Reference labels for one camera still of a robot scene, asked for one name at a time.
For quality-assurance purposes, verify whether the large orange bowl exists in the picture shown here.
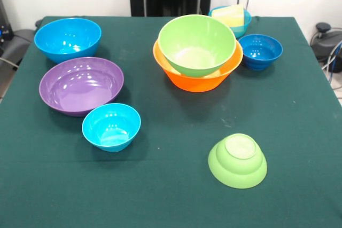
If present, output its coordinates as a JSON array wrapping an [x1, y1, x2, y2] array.
[[152, 38, 244, 93]]

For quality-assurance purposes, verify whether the large green bowl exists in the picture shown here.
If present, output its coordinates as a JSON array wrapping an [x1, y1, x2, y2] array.
[[158, 14, 237, 78]]

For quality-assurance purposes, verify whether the small green bowl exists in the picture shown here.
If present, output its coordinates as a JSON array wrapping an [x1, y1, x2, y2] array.
[[208, 133, 268, 189]]

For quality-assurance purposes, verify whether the small dark blue bowl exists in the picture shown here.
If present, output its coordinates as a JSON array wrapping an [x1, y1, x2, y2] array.
[[238, 34, 283, 71]]

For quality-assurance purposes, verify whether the yellow cup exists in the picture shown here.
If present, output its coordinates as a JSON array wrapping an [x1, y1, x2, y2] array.
[[212, 4, 245, 27]]

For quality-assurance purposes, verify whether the translucent blue ridged bowl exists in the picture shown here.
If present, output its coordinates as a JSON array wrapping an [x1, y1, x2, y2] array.
[[208, 5, 252, 39]]

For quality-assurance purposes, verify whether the small light blue bowl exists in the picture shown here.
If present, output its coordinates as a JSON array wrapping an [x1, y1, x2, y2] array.
[[81, 103, 142, 153]]

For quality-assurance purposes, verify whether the purple bowl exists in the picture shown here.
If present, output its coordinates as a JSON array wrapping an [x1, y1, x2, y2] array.
[[38, 57, 125, 117]]

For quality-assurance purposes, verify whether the dark green tablecloth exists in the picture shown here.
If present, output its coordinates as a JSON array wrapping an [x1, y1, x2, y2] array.
[[0, 15, 342, 228]]

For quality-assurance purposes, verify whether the large blue bowl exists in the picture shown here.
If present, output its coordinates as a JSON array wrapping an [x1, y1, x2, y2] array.
[[34, 17, 103, 64]]

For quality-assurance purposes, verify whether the dark grey seat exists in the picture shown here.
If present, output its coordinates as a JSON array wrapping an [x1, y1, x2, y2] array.
[[0, 28, 37, 79]]

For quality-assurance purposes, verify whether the black electronic device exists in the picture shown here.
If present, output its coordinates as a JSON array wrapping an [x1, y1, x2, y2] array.
[[0, 0, 14, 42]]

